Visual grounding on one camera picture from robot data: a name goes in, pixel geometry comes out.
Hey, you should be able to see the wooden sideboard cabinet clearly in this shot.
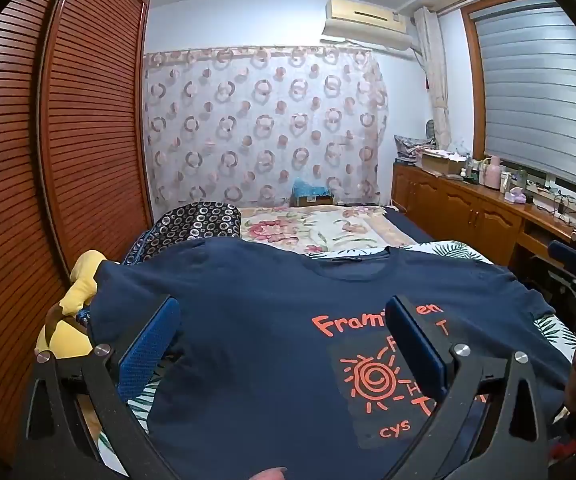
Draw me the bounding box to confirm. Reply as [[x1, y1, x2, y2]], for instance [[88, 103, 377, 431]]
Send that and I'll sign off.
[[392, 160, 576, 281]]

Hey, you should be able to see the floral blanket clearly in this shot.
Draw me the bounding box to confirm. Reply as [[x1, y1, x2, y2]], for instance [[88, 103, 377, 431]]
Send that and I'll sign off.
[[240, 205, 429, 256]]

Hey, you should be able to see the navy circle-patterned pillow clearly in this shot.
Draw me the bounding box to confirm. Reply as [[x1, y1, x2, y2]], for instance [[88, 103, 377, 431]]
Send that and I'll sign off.
[[120, 201, 243, 266]]

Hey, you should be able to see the beige window curtain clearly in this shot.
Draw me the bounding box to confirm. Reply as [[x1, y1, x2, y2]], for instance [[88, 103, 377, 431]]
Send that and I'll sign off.
[[413, 6, 452, 148]]

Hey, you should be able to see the sheer ring-patterned curtain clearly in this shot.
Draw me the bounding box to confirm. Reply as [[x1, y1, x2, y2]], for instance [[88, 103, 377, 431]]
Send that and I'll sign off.
[[143, 46, 391, 208]]

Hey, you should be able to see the beige wall air conditioner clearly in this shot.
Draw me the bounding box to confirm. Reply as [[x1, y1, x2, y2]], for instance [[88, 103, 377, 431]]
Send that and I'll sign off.
[[322, 0, 421, 53]]

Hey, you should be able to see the navy t-shirt with orange print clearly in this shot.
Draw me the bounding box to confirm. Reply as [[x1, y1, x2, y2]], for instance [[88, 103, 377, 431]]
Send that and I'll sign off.
[[85, 237, 573, 480]]

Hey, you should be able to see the floral cushion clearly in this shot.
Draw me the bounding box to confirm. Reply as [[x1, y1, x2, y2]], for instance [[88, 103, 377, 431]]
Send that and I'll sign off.
[[394, 134, 436, 163]]

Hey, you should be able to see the white leaf-print cover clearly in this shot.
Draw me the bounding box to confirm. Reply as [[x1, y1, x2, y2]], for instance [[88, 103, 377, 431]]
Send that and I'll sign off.
[[95, 240, 576, 466]]

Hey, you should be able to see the cardboard box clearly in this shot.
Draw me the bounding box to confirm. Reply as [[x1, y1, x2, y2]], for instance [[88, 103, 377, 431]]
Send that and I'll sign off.
[[420, 151, 466, 176]]

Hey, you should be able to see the wooden louvered wardrobe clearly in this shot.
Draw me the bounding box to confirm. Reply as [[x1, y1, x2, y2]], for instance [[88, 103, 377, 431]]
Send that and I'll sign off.
[[0, 0, 153, 461]]

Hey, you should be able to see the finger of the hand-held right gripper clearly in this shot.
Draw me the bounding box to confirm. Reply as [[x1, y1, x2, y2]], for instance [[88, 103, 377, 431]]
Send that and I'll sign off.
[[548, 240, 576, 281]]

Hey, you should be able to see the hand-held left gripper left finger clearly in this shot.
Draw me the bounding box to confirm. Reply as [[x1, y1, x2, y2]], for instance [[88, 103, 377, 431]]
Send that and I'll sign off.
[[15, 295, 181, 480]]

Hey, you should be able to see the yellow plush toy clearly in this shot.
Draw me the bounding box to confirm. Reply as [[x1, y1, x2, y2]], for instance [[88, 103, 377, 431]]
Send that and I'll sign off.
[[35, 250, 109, 358]]

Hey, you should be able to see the pink bottle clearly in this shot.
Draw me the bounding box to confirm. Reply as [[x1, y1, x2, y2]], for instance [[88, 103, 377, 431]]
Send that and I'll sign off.
[[484, 156, 502, 190]]

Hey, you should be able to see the box with blue bag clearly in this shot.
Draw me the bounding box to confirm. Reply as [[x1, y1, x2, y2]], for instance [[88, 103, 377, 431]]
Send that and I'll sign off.
[[292, 180, 336, 207]]

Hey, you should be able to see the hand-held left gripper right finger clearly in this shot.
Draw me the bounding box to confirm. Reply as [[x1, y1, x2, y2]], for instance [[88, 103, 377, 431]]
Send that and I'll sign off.
[[385, 295, 551, 480]]

